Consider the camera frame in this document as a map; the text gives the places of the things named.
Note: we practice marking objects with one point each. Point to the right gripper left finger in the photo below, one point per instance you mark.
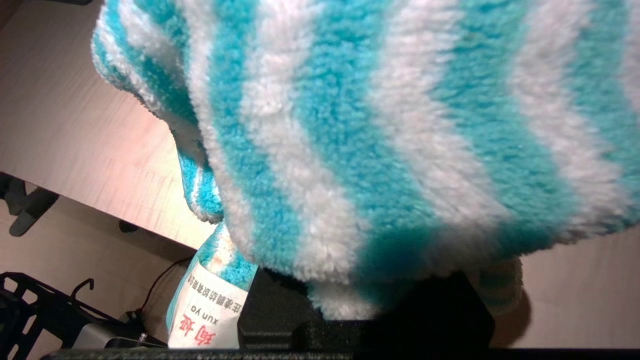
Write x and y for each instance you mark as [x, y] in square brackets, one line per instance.
[270, 315]

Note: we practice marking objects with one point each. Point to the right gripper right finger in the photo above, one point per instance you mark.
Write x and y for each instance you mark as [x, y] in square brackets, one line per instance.
[445, 315]

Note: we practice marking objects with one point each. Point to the teal white striped fluffy cloth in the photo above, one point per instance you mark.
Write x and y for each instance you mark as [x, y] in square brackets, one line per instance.
[380, 140]

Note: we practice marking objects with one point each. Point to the black metal rack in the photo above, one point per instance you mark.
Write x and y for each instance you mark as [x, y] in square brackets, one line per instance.
[30, 320]

